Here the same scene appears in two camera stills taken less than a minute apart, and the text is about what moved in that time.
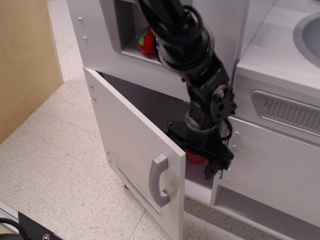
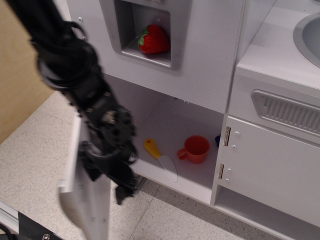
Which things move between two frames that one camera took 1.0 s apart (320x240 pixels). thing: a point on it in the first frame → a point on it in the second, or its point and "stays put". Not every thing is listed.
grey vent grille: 287,111 stays put
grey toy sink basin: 306,38 stays put
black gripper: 211,142 → 114,166
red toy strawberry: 146,41 stays put
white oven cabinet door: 279,170 stays put
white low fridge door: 149,166 → 85,202
